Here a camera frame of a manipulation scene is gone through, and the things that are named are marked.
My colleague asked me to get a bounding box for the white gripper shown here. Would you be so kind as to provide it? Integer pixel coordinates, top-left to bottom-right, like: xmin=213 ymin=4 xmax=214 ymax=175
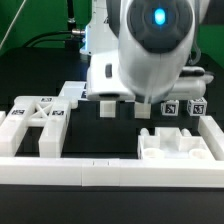
xmin=86 ymin=53 xmax=214 ymax=102

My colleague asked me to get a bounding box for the white chair seat panel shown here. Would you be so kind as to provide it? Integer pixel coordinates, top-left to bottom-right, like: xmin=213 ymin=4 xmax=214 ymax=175
xmin=137 ymin=127 xmax=215 ymax=161

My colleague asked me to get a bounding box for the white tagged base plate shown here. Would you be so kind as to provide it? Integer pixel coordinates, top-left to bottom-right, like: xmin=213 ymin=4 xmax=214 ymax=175
xmin=59 ymin=81 xmax=87 ymax=101

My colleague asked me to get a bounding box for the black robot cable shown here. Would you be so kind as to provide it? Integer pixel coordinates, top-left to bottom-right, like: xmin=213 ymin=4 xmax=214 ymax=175
xmin=25 ymin=29 xmax=86 ymax=48

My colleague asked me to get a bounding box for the white chair back frame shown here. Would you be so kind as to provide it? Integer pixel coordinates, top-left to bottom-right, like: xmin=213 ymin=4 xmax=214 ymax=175
xmin=0 ymin=96 xmax=78 ymax=158

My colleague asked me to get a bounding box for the white U-shaped fence frame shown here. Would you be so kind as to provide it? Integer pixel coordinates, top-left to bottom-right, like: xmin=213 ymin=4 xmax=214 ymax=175
xmin=0 ymin=116 xmax=224 ymax=188

